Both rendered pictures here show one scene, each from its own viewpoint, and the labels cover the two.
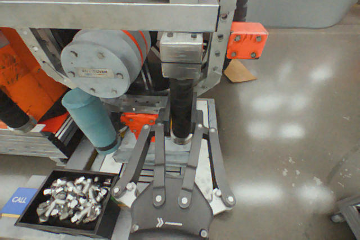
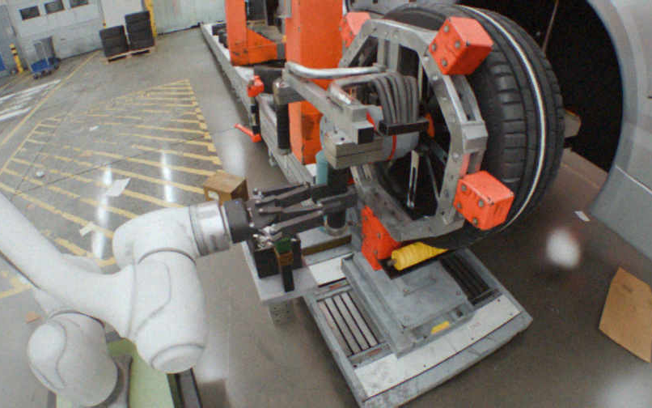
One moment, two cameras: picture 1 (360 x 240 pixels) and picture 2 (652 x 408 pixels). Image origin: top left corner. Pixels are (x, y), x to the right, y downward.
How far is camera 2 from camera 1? 0.48 m
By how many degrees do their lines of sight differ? 47
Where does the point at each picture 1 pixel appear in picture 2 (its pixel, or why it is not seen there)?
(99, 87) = not seen: hidden behind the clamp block
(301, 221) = not seen: outside the picture
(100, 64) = not seen: hidden behind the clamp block
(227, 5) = (457, 146)
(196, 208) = (261, 218)
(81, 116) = (319, 171)
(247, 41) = (472, 198)
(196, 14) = (349, 127)
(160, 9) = (339, 116)
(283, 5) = not seen: outside the picture
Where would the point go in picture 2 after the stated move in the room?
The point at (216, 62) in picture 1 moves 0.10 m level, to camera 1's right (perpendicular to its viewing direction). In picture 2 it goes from (444, 203) to (477, 232)
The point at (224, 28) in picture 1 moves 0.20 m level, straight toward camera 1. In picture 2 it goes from (455, 168) to (354, 179)
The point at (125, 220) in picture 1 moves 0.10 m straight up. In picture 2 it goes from (276, 282) to (272, 258)
